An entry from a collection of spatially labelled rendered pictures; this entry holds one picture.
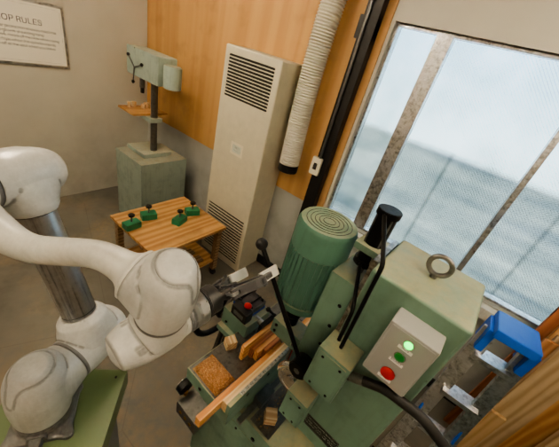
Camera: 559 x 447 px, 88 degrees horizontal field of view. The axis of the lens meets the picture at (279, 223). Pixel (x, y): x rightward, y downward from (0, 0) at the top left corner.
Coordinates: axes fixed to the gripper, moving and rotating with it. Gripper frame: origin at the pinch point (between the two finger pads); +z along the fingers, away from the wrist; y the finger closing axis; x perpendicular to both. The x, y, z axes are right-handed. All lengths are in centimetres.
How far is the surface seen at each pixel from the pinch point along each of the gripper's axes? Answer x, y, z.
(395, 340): -15.7, 37.8, -2.9
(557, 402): -124, 51, 119
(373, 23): 97, 10, 130
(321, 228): 7.8, 20.1, 8.7
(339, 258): -1.7, 21.5, 10.6
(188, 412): -50, -49, -15
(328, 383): -28.7, 18.2, -5.0
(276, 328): -25.8, -13.3, 10.7
